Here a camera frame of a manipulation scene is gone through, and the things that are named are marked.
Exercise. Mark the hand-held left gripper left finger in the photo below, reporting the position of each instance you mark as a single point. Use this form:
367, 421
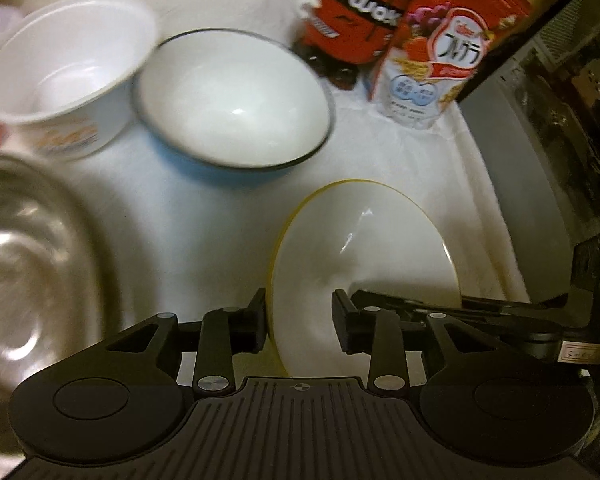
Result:
258, 322

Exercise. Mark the white textured cloth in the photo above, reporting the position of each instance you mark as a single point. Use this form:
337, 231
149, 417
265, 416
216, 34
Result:
180, 210

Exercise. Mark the white plastic cup bowl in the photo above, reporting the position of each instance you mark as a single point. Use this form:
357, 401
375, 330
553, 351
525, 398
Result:
70, 60

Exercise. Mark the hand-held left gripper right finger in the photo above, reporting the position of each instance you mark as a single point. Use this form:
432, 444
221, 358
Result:
342, 321

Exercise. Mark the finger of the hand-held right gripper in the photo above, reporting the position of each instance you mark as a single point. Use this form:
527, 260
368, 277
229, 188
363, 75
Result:
490, 327
410, 298

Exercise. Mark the red and white robot toy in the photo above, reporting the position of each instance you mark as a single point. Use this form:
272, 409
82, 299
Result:
360, 15

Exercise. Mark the blue enamel bowl black rim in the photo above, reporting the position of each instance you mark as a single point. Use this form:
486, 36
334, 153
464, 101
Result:
230, 85

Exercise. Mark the red cereal box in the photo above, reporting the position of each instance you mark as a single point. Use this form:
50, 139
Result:
430, 70

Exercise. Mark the dark glass cabinet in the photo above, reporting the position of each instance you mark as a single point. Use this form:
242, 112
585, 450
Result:
545, 125

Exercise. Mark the yellow-rimmed white plate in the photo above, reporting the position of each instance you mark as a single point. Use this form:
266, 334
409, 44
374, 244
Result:
360, 240

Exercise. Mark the stainless steel bowl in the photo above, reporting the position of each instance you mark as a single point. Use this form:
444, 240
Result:
30, 270

